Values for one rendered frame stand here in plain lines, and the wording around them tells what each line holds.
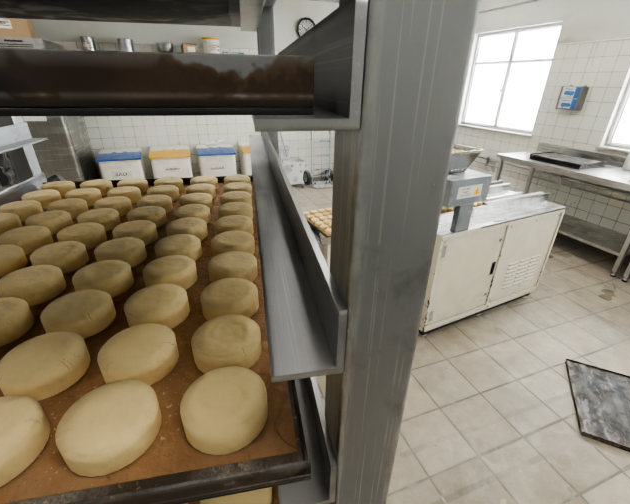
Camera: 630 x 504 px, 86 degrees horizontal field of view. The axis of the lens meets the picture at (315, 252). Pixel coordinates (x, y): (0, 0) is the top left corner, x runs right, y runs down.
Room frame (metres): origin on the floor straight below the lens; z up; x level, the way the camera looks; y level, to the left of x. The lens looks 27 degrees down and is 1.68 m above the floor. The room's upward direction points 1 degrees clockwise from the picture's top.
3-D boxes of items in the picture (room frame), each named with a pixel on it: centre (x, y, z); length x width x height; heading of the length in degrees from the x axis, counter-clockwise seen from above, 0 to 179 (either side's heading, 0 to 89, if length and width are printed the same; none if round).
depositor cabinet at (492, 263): (2.51, -1.18, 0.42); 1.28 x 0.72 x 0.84; 117
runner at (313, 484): (0.41, 0.06, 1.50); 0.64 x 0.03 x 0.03; 11
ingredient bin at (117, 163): (4.87, 2.76, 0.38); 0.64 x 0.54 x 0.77; 24
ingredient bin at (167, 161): (5.10, 2.15, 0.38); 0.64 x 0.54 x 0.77; 22
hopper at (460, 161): (2.30, -0.76, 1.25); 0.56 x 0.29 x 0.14; 27
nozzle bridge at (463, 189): (2.30, -0.76, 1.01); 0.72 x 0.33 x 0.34; 27
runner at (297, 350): (0.41, 0.06, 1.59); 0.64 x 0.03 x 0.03; 11
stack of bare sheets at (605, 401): (1.37, -1.75, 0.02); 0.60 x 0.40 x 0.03; 154
